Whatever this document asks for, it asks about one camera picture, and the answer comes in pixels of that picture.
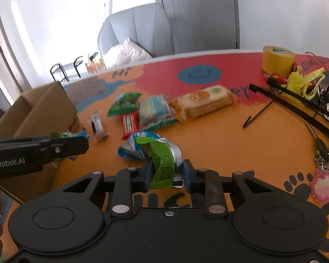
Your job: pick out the yellow plastic bag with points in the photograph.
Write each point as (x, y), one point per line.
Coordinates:
(304, 83)

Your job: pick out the brown-framed side door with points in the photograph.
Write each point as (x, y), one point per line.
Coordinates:
(2, 60)

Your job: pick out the yellow tape roll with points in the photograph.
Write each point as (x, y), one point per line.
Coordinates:
(278, 61)

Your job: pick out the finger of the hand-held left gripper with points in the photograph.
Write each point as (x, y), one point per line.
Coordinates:
(65, 148)

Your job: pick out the white dotted pillow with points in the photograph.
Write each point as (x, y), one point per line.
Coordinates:
(126, 52)

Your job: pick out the teal cracker packet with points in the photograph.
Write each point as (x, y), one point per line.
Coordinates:
(153, 112)

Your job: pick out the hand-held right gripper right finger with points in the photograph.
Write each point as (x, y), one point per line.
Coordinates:
(187, 176)

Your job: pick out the black shoe rack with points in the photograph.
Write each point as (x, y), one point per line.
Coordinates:
(68, 70)

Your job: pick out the blue and green snack packet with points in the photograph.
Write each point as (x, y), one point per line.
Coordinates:
(68, 135)

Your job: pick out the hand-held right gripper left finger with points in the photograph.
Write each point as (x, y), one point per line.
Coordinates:
(147, 175)

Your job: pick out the orange biscuit packet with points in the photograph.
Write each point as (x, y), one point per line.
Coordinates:
(205, 101)

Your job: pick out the red candy packet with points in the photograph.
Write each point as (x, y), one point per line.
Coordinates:
(130, 123)

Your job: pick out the green silver-edged snack packet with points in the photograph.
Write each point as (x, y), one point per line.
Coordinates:
(161, 161)

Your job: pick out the grey door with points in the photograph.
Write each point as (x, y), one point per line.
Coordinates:
(200, 13)

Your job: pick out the grey armchair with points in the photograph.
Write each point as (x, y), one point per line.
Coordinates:
(137, 24)

